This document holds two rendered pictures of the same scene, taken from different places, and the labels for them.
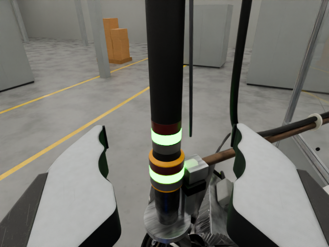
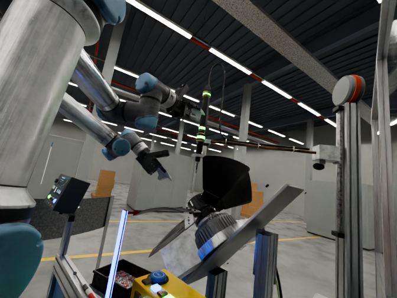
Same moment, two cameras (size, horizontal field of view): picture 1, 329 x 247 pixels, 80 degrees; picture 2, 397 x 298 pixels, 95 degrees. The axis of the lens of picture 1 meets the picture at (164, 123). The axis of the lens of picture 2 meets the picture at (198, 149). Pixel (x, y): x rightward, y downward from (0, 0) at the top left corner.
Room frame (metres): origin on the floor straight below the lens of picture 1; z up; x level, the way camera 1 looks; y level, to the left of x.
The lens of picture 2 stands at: (-0.61, -0.51, 1.33)
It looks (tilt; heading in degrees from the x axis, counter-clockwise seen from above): 10 degrees up; 33
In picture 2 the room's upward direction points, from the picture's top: 8 degrees clockwise
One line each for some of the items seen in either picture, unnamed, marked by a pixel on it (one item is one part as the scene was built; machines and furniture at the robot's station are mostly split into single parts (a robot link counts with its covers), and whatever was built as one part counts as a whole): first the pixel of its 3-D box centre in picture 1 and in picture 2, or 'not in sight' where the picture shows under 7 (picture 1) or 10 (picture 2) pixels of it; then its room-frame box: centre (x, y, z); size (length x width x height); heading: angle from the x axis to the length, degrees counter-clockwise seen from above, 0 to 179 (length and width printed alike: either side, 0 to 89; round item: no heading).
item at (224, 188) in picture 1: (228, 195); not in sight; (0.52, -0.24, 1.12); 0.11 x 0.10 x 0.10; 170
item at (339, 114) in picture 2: not in sight; (338, 168); (0.48, -0.62, 1.48); 0.05 x 0.03 x 0.62; 25
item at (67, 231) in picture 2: not in sight; (67, 234); (-0.07, 0.58, 0.96); 0.03 x 0.03 x 0.20; 80
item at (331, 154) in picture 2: not in sight; (326, 154); (0.45, -0.57, 1.54); 0.10 x 0.07 x 0.08; 115
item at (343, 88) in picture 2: not in sight; (347, 91); (0.49, -0.66, 1.88); 0.17 x 0.15 x 0.16; 170
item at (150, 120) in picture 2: not in sight; (143, 113); (-0.19, 0.01, 1.54); 0.11 x 0.08 x 0.11; 116
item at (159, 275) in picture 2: not in sight; (158, 277); (-0.21, -0.19, 1.08); 0.04 x 0.04 x 0.02
